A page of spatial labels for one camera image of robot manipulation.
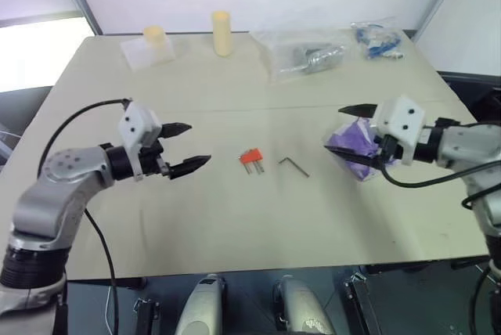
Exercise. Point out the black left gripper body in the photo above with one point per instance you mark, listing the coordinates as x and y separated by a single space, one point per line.
152 157

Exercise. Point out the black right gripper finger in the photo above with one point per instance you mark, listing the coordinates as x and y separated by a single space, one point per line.
352 155
360 110

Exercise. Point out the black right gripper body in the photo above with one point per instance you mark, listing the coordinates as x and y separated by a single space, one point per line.
390 149

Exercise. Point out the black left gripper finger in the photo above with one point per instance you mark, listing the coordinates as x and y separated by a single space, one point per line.
189 164
177 129

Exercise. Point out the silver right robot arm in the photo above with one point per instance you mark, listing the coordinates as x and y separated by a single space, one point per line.
454 143

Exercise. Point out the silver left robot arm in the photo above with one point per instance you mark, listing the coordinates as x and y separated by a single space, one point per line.
58 178

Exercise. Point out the metal hex key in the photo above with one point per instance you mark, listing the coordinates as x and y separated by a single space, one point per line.
295 168

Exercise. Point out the red plastic block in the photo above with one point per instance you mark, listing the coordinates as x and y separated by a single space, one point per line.
251 155

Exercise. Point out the purple item in plastic bag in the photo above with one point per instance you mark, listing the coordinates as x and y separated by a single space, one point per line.
352 135

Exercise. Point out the plastic bag with blue parts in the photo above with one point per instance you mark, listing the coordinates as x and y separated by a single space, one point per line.
377 39

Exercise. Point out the plastic bag with metal parts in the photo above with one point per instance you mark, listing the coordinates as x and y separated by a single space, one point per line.
305 57

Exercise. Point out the short cream foam cylinder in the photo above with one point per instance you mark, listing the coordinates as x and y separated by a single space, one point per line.
153 37

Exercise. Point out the dark cabinet beside table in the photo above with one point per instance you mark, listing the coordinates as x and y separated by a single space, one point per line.
473 92

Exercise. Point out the tall cream foam cylinder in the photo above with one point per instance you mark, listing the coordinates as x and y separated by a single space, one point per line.
222 33

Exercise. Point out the grey rounded robot leg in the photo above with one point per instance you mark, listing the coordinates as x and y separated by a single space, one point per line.
201 307
299 307

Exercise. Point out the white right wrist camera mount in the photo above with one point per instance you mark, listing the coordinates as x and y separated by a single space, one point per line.
403 116

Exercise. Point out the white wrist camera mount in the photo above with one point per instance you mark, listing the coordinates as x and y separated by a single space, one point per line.
403 116
137 121

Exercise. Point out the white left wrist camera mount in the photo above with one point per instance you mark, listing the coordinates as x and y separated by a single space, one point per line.
137 121

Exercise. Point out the black metal bracket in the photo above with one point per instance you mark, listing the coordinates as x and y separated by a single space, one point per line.
146 317
362 303

